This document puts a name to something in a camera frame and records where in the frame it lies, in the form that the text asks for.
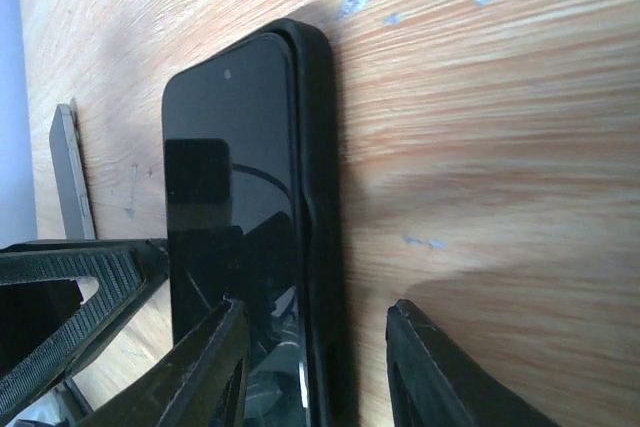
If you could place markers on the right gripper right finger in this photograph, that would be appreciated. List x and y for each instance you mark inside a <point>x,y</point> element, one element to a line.
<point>434,382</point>

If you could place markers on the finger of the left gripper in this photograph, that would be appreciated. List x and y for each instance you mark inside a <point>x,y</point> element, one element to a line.
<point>62,302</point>

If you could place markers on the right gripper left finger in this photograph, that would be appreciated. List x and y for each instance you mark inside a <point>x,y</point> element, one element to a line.
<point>200,382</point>

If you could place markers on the small black phone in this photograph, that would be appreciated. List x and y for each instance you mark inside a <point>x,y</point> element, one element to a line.
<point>73,194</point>

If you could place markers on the black phone case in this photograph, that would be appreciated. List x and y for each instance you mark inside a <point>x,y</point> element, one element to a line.
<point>328,370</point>

